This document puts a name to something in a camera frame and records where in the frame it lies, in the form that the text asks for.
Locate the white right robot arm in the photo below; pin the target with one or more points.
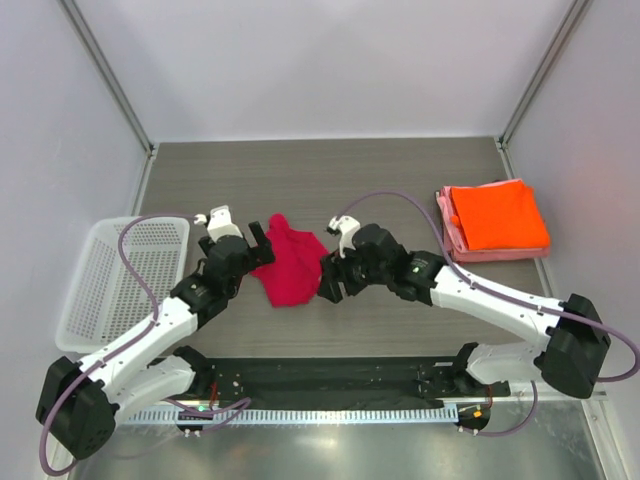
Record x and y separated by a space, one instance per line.
560 342

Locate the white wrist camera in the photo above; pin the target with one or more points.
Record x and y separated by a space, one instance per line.
218 223
345 227

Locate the aluminium frame post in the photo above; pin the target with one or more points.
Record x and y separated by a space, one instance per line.
559 41
96 54

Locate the orange folded t shirt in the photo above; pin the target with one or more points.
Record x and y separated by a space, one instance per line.
501 216

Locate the white slotted cable duct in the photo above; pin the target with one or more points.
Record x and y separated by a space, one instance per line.
172 415

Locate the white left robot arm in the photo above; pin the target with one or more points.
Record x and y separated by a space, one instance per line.
82 402

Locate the white plastic perforated basket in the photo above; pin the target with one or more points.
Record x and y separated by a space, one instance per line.
105 300

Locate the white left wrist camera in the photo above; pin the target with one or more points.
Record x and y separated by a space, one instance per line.
218 223

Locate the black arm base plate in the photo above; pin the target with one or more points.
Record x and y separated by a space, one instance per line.
347 384

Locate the left aluminium frame post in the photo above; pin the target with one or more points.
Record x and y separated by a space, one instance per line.
96 54

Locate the right aluminium frame post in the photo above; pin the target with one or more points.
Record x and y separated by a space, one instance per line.
559 41

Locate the pink folded t shirt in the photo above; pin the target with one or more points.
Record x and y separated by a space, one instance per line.
455 243

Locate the magenta t shirt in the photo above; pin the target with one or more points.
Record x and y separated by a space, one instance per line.
294 277

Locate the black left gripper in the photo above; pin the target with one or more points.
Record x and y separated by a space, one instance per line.
264 253

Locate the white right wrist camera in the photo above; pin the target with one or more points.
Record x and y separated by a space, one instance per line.
345 227

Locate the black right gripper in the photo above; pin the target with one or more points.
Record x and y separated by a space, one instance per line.
333 264

